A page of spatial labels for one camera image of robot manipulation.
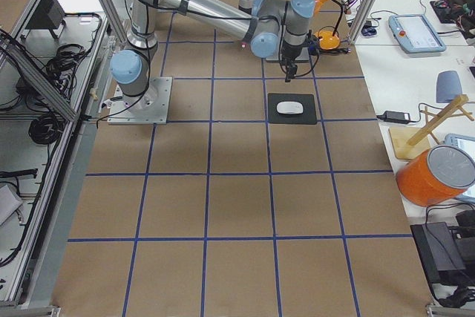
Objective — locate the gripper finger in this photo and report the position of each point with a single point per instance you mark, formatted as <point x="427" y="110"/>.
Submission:
<point x="290" y="72"/>

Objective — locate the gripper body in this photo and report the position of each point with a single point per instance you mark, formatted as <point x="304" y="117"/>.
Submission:
<point x="288" y="54"/>

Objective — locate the white computer mouse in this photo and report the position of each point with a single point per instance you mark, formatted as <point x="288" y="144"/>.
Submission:
<point x="289" y="108"/>

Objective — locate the black mousepad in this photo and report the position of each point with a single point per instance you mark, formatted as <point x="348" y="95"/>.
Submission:
<point x="307" y="100"/>

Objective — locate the silver closed laptop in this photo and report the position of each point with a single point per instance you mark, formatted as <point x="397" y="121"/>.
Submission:
<point x="301" y="58"/>

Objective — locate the black power adapter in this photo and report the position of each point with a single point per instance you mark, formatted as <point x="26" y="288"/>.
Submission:
<point x="398" y="117"/>

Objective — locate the wooden stand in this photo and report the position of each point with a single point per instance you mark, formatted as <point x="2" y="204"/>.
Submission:
<point x="409" y="142"/>

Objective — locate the grey blue pad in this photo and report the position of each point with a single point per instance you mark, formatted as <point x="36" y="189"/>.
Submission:
<point x="448" y="86"/>

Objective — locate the orange cylindrical container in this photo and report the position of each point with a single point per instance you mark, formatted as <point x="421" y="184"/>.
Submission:
<point x="426" y="180"/>

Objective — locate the black box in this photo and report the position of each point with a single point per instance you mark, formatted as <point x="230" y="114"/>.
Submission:
<point x="439" y="255"/>

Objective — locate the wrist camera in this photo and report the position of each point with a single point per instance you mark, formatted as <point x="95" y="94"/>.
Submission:
<point x="313" y="45"/>

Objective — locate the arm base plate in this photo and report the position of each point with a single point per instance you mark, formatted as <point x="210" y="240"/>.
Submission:
<point x="151" y="109"/>

